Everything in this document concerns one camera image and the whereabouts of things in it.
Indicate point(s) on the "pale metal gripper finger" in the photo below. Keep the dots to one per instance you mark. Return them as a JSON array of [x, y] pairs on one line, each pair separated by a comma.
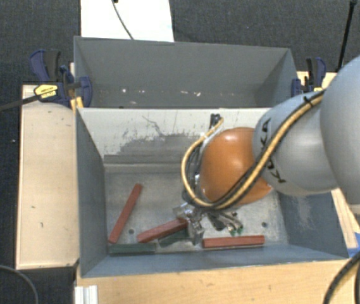
[[197, 231], [182, 211]]

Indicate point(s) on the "red-brown flat block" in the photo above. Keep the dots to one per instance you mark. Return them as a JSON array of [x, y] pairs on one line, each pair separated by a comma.
[[160, 231], [233, 242], [126, 212]]

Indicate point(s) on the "dark green flat block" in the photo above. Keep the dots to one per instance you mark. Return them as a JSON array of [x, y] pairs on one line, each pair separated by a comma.
[[173, 238], [132, 249]]

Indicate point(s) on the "grey metal bin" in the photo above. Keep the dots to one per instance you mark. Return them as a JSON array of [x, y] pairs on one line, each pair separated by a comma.
[[154, 169]]

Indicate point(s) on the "pale wood flat board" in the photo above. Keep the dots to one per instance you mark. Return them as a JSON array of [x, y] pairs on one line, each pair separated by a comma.
[[47, 182]]

